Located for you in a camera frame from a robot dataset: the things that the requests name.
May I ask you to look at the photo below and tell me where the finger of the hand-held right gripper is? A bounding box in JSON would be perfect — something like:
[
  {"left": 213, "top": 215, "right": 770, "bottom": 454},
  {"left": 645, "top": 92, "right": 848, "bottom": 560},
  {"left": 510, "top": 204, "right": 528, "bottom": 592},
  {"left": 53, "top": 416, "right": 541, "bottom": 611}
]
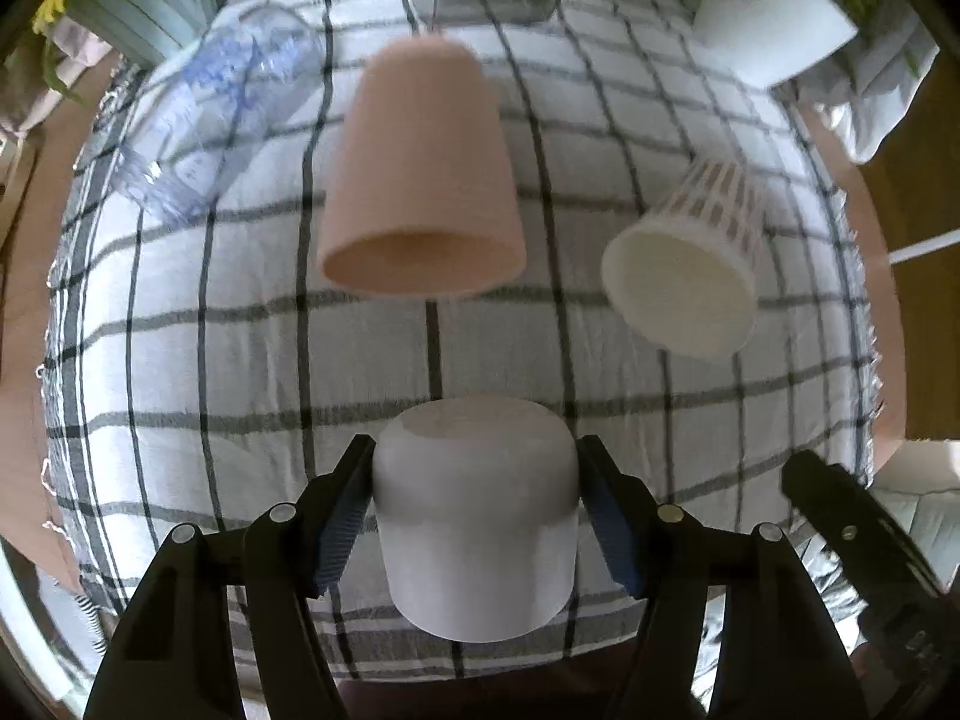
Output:
[{"left": 781, "top": 450, "right": 947, "bottom": 616}]

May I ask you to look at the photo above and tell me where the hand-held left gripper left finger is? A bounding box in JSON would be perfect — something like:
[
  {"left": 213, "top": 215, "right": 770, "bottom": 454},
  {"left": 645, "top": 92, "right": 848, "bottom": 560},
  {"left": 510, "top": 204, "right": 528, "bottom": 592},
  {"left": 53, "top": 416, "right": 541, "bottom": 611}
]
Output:
[{"left": 84, "top": 435, "right": 377, "bottom": 720}]

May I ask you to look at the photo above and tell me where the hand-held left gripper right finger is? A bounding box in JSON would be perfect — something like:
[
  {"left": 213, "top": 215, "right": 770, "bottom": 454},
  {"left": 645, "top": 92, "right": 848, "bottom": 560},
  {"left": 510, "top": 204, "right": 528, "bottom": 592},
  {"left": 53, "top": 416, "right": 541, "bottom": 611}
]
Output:
[{"left": 576, "top": 435, "right": 871, "bottom": 720}]

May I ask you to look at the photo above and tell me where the white cup with pink stripes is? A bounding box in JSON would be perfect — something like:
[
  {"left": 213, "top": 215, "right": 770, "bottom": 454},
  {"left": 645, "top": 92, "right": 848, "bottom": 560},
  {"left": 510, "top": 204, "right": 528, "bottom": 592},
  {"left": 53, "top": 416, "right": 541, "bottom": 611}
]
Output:
[{"left": 601, "top": 156, "right": 766, "bottom": 358}]

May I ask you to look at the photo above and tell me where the clear plastic measuring cup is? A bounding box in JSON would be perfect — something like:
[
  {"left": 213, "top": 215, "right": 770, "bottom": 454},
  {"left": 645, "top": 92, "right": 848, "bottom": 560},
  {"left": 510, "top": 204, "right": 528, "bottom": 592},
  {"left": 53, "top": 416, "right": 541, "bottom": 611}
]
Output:
[{"left": 112, "top": 4, "right": 325, "bottom": 226}]

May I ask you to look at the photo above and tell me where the checkered tablecloth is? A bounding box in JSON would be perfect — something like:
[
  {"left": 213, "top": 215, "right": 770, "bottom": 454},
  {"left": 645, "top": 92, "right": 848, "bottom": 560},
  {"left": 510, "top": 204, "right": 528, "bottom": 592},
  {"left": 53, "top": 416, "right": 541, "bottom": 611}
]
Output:
[{"left": 36, "top": 0, "right": 883, "bottom": 680}]

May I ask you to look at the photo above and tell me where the white plant pot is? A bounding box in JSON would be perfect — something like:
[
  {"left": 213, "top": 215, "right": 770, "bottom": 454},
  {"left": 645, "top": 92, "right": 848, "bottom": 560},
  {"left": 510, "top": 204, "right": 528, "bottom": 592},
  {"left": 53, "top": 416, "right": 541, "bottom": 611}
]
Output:
[{"left": 691, "top": 0, "right": 859, "bottom": 89}]

